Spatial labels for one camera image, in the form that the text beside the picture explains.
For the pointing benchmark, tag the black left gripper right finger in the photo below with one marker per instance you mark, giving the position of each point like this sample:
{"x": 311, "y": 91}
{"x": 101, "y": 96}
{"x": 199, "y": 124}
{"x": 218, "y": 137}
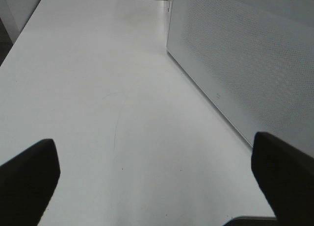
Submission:
{"x": 285, "y": 175}

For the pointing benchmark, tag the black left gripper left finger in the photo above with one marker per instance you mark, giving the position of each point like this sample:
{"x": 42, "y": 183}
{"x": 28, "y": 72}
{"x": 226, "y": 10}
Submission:
{"x": 27, "y": 184}

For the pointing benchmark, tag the white microwave door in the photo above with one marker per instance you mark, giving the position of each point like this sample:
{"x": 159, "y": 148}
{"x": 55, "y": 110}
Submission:
{"x": 254, "y": 59}

